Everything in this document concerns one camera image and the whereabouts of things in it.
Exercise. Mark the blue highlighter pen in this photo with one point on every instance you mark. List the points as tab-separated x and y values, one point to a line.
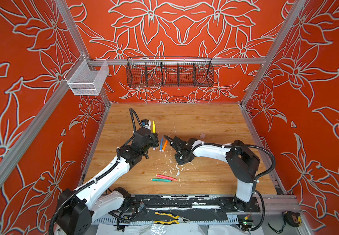
161	144

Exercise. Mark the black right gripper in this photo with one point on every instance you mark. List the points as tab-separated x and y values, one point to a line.
179	163

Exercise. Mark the black wire basket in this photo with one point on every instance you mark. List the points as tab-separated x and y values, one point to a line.
169	72

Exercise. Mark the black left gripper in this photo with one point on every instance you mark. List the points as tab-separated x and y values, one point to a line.
153	137

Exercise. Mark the yellow highlighter pen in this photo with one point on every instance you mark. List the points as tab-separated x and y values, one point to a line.
153	127

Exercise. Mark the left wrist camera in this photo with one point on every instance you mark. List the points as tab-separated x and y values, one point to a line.
146	123

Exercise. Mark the orange highlighter pen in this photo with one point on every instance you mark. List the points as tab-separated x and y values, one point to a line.
164	146

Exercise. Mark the green highlighter pen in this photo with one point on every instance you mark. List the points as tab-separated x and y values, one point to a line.
160	180

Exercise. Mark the pink highlighter pen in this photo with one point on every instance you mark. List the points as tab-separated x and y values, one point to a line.
166	177

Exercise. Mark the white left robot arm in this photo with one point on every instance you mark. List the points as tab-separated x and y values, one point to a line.
78	208

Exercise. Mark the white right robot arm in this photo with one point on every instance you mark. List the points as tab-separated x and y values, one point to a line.
243	163

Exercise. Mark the yellow handled pliers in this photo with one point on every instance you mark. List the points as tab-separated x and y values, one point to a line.
172	219

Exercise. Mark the right tape measure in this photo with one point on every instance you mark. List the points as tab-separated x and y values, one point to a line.
292	218

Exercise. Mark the white mesh basket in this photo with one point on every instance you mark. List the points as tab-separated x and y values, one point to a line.
86	77

